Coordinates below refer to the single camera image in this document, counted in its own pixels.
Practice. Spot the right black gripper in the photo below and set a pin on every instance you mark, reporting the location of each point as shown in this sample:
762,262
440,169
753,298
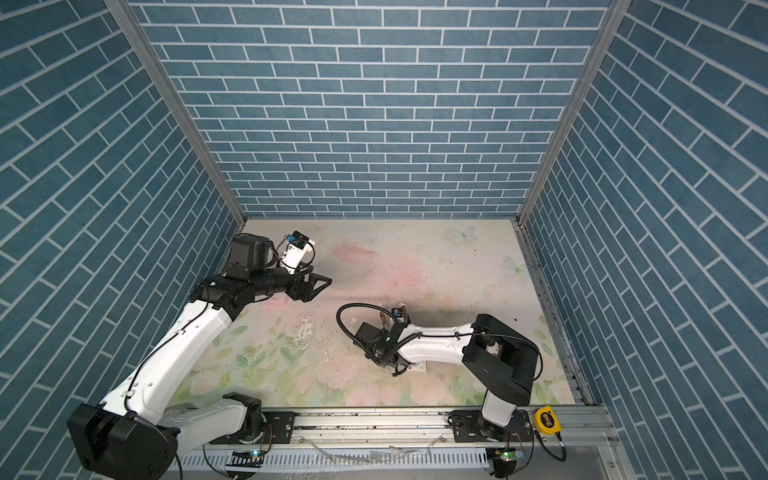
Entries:
378,360

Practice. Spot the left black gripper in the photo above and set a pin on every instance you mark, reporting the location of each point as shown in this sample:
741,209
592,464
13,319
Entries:
307,292

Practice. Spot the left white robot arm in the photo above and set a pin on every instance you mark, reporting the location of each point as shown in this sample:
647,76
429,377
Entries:
128,435

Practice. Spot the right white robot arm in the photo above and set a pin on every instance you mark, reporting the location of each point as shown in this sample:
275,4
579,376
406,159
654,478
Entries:
503,360

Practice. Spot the yellow tape measure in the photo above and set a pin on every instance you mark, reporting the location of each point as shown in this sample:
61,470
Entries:
546,422

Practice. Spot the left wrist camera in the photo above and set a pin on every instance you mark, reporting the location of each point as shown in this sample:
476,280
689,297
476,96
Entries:
297,246

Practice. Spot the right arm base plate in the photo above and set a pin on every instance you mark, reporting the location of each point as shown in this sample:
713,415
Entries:
468,426

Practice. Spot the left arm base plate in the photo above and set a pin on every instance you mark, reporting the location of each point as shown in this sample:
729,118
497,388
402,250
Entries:
275,427

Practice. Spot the aluminium front rail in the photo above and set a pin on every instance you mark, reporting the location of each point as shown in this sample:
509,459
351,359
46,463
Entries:
334,440

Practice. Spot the aluminium corner post left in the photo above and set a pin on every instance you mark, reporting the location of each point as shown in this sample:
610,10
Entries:
129,25

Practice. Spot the aluminium corner post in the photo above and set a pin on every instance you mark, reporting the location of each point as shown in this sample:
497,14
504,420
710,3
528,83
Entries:
596,55
129,25

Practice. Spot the aluminium corner post right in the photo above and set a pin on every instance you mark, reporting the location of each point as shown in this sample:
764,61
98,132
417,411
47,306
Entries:
596,55

